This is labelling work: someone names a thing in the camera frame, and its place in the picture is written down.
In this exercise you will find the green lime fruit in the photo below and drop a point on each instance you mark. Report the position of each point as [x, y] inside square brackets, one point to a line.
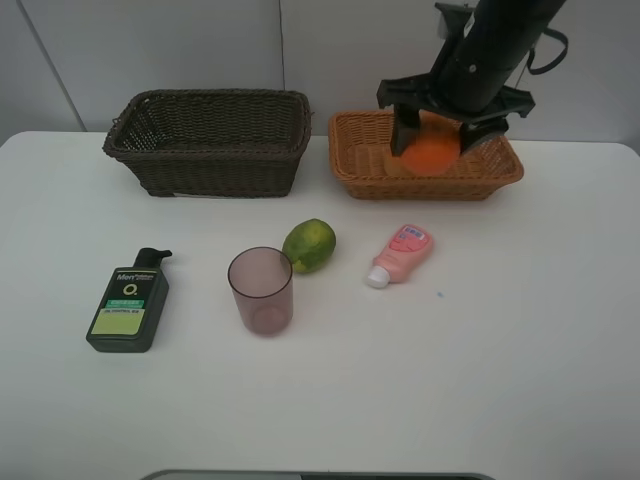
[309, 246]

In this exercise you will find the round bread bun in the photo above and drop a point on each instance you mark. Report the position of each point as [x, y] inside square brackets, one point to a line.
[394, 168]

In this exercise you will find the light brown wicker basket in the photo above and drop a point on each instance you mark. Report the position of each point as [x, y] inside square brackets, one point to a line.
[360, 140]

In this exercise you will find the dark brown wicker basket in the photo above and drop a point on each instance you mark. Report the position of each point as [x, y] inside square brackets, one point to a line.
[237, 143]

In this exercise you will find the dark green pump bottle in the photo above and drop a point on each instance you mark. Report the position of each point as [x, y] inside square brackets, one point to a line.
[129, 312]

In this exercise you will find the purple translucent plastic cup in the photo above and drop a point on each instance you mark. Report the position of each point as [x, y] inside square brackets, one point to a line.
[261, 280]

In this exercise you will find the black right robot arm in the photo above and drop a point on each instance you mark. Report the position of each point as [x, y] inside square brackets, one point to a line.
[497, 35]

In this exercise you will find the pink lotion bottle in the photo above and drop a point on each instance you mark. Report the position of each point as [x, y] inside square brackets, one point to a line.
[403, 253]

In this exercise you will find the orange mandarin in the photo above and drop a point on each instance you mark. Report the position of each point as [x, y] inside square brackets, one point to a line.
[435, 149]

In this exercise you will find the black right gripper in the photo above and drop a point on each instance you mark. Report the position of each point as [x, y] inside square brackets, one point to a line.
[479, 100]

